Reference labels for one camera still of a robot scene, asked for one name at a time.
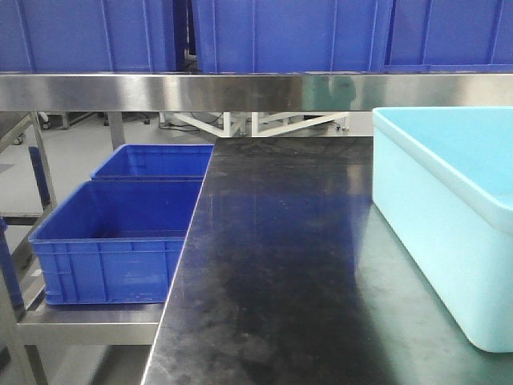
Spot far blue crate lower shelf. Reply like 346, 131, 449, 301
91, 144, 213, 181

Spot blue crate shelf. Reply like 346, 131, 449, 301
91, 144, 213, 181
29, 180, 202, 305

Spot near blue crate lower shelf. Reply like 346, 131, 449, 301
29, 180, 202, 305

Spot stainless lower side shelf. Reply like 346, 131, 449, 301
1, 112, 163, 384

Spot upper middle blue crate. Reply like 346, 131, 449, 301
192, 1, 393, 74

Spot blue crate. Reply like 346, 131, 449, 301
192, 1, 393, 74
382, 1, 512, 72
1, 1, 187, 73

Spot light blue plastic tub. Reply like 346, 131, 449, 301
373, 107, 512, 353

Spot upper right blue crate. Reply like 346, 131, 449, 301
382, 1, 512, 72

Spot upper left blue crate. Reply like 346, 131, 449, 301
1, 1, 187, 73

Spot white metal frame background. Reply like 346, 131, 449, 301
159, 111, 350, 138

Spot stainless steel shelf rail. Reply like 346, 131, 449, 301
1, 72, 512, 112

